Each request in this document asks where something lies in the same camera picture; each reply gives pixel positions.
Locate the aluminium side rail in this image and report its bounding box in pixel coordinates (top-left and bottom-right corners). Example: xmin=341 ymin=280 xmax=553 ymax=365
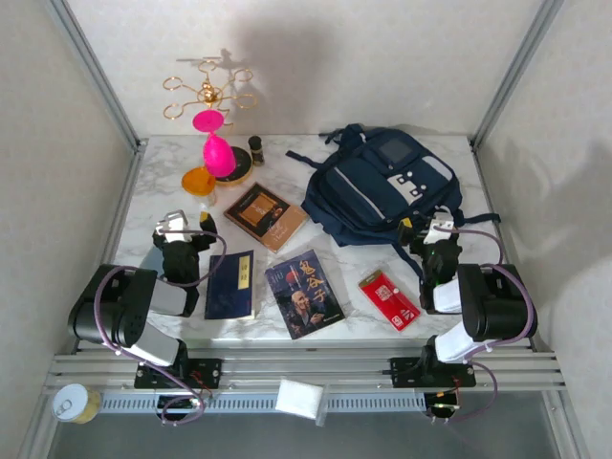
xmin=71 ymin=141 xmax=147 ymax=355
xmin=470 ymin=141 xmax=546 ymax=355

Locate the small black controller board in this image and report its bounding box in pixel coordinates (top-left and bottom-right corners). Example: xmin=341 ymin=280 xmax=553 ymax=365
xmin=424 ymin=391 xmax=463 ymax=418
xmin=157 ymin=395 xmax=205 ymax=425

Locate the light blue pencil case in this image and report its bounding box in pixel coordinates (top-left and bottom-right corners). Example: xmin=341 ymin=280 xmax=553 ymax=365
xmin=138 ymin=244 xmax=166 ymax=279

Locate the dark blue yellow-label book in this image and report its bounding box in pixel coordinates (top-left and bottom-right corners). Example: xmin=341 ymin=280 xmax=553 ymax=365
xmin=204 ymin=249 xmax=256 ymax=320

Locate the aluminium frame post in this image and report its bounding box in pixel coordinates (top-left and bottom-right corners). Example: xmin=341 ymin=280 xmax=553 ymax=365
xmin=40 ymin=0 xmax=149 ymax=154
xmin=470 ymin=0 xmax=566 ymax=152

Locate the round black gold-rimmed base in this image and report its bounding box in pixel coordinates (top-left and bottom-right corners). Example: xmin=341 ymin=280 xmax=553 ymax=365
xmin=214 ymin=145 xmax=253 ymax=186

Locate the portrait cover paperback book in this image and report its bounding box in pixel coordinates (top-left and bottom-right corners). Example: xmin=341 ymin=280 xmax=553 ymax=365
xmin=264 ymin=248 xmax=346 ymax=340

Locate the small dark bottle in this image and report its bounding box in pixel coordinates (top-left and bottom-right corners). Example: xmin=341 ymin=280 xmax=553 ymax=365
xmin=247 ymin=135 xmax=266 ymax=167

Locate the grey slotted cable duct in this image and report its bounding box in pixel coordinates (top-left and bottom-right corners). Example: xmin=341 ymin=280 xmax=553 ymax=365
xmin=98 ymin=391 xmax=426 ymax=415

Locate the orange lid jar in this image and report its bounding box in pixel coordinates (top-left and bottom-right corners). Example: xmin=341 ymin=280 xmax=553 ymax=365
xmin=180 ymin=165 xmax=219 ymax=208

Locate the white foam pad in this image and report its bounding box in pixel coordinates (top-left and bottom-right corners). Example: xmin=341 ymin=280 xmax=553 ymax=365
xmin=275 ymin=377 xmax=324 ymax=421

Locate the gold wire glass rack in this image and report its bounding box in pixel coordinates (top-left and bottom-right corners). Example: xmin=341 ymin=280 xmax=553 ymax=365
xmin=162 ymin=60 xmax=259 ymax=130

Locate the pink wine glass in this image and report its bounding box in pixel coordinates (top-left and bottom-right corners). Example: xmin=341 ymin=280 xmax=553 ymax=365
xmin=192 ymin=108 xmax=236 ymax=177

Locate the brown cover book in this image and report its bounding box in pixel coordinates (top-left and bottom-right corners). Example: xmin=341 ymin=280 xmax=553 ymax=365
xmin=223 ymin=182 xmax=310 ymax=254

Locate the navy blue backpack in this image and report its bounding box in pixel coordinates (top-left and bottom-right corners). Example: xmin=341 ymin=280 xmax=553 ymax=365
xmin=285 ymin=122 xmax=502 ymax=278

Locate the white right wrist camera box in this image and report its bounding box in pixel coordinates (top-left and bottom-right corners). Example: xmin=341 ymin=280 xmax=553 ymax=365
xmin=426 ymin=213 xmax=456 ymax=243

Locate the tin can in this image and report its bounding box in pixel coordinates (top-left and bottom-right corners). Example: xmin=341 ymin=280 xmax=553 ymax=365
xmin=51 ymin=383 xmax=102 ymax=426

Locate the red packaged item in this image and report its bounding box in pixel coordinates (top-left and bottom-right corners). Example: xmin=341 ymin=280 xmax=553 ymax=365
xmin=357 ymin=268 xmax=422 ymax=335

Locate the aluminium frame rail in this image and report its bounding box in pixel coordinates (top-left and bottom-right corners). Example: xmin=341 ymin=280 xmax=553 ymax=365
xmin=42 ymin=351 xmax=568 ymax=396

